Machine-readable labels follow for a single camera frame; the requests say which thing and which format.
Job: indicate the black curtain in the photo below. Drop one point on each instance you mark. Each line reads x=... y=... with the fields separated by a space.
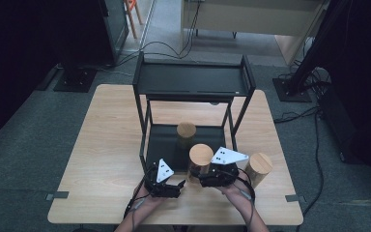
x=19 y=48
x=367 y=80

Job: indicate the black square stand base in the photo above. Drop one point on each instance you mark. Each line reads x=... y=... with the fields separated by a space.
x=74 y=79

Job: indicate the wooden cylinder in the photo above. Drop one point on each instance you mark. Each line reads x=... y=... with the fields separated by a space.
x=186 y=130

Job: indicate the beige desk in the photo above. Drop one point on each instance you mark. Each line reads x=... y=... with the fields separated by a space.
x=251 y=16

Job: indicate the black stand with pole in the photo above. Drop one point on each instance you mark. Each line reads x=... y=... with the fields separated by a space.
x=291 y=90

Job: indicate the black metal two-tier rack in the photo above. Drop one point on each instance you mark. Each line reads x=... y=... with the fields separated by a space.
x=190 y=79

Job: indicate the glass jar of red berries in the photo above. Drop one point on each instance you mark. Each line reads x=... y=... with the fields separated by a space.
x=201 y=155

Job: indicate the black box on floor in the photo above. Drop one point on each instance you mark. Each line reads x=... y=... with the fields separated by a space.
x=336 y=122

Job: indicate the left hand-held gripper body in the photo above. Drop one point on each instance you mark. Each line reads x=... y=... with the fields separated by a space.
x=161 y=188

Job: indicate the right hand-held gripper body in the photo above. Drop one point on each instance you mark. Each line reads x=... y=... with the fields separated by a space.
x=220 y=175

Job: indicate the orange wooden stool legs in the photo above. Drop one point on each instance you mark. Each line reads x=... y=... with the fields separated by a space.
x=131 y=16

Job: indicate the dark cabinet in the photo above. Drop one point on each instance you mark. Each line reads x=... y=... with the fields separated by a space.
x=114 y=25

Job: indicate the grey tape strip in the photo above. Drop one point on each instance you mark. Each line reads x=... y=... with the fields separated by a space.
x=58 y=195
x=294 y=198

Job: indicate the person's left hand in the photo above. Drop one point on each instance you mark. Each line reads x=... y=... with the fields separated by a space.
x=148 y=203

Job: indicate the person's right hand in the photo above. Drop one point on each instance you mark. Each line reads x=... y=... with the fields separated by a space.
x=236 y=191

